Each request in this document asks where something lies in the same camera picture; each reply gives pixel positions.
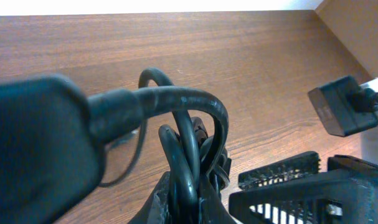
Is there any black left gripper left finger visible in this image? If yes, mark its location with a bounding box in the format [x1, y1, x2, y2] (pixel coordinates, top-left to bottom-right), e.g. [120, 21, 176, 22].
[128, 171, 175, 224]

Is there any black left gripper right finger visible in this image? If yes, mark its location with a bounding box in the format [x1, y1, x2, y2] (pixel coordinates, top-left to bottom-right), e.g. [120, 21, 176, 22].
[198, 175, 235, 224]

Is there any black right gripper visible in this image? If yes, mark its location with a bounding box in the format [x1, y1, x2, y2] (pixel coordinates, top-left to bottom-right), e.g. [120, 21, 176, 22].
[229, 151, 378, 223]

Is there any black usb cable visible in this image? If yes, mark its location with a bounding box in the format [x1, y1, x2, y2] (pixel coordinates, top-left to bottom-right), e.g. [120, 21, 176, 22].
[0, 67, 232, 224]

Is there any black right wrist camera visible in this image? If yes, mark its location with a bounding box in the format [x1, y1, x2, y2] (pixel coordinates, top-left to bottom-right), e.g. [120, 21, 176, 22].
[308, 76, 378, 137]

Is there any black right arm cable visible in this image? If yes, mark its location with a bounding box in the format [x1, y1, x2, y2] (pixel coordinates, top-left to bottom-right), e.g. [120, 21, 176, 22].
[347, 86, 378, 113]

